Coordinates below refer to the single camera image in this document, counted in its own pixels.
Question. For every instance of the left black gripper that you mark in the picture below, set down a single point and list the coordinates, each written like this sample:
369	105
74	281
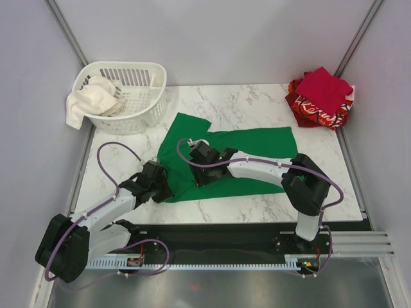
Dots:
167	193

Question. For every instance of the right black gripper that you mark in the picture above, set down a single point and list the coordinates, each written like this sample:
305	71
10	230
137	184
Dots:
200	179

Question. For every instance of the green t-shirt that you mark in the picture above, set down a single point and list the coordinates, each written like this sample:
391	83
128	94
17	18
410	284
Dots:
265	142

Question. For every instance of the white cream t-shirt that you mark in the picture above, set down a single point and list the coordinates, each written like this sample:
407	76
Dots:
97	98

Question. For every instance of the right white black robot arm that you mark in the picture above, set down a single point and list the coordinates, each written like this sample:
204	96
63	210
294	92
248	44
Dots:
305	185

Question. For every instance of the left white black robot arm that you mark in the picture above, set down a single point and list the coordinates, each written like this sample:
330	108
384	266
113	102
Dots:
70	243

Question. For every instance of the white plastic laundry basket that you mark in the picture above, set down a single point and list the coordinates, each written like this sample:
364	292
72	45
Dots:
139	85

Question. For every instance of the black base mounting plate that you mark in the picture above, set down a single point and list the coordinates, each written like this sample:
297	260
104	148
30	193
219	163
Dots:
222	243

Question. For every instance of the red printed folded t-shirt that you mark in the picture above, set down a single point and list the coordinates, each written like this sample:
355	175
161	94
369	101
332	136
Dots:
308	115

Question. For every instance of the folded crimson red t-shirt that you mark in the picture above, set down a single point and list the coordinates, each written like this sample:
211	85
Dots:
324	90

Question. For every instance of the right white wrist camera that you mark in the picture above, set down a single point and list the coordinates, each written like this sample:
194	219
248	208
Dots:
191	143

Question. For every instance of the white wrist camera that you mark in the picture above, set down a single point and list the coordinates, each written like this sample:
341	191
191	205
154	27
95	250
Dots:
191	143
144	161

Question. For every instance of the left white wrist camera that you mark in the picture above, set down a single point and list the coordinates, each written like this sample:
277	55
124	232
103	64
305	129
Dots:
144	161

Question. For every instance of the white slotted cable duct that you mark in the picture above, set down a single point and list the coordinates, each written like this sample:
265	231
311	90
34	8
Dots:
123	263

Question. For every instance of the left aluminium frame post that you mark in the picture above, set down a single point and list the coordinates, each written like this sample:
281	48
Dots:
67	32

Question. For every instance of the aluminium frame post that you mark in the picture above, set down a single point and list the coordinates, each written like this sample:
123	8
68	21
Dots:
67	32
366	23

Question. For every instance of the right aluminium frame post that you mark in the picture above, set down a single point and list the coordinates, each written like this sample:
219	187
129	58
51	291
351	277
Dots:
366	23

